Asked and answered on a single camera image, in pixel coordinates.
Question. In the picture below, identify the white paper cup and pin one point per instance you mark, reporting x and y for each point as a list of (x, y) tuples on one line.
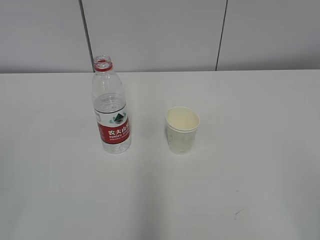
[(181, 125)]

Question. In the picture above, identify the Nongfu Spring water bottle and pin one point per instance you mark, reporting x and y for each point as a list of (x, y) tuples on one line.
[(110, 107)]

